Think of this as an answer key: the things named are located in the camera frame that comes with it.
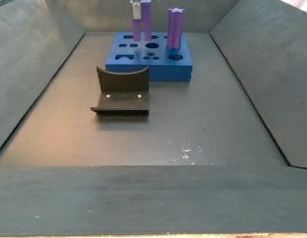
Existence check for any blue foam insertion board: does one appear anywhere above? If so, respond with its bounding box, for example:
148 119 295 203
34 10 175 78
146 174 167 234
105 32 192 82

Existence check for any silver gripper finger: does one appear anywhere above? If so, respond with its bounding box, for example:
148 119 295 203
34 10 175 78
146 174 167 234
132 1 141 20

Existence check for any black curved stand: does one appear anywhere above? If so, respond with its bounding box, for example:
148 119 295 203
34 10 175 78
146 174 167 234
90 67 149 114

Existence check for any purple double-square peg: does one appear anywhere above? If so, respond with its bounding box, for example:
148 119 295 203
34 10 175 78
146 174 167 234
130 0 153 41

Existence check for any purple star-shaped peg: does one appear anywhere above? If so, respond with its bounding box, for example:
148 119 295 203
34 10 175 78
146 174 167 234
167 7 185 49

